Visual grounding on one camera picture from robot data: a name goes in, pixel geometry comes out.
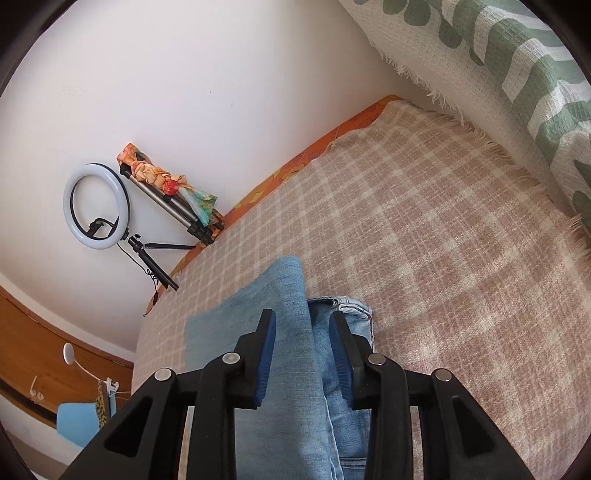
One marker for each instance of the colourful floral scarf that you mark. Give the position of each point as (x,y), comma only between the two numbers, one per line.
(152,173)

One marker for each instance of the light blue plastic chair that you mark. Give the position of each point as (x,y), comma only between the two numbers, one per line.
(76,420)

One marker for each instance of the orange patterned bed sheet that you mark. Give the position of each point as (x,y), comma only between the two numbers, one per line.
(277,180)

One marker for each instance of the small black tripod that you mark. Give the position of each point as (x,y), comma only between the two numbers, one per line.
(143,258)

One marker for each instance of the white gooseneck clip lamp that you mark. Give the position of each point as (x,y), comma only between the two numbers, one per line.
(69,353)

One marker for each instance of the pink plaid blanket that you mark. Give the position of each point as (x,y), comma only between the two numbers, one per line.
(415,230)

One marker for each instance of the green leaf print throw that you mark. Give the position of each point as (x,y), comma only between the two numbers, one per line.
(508,69)

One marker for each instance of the light blue denim pants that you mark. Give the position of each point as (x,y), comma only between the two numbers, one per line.
(295,369)

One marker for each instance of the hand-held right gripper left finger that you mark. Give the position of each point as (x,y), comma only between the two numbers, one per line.
(268,350)

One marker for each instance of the wooden door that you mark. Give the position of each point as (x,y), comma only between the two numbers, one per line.
(46,346)

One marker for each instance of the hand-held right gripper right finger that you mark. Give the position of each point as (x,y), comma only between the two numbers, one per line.
(341,364)

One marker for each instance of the leopard print seat cushion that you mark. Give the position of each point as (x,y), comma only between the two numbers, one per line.
(102,410)

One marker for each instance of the silver folded tripod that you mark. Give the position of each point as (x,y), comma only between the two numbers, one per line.
(171,204)

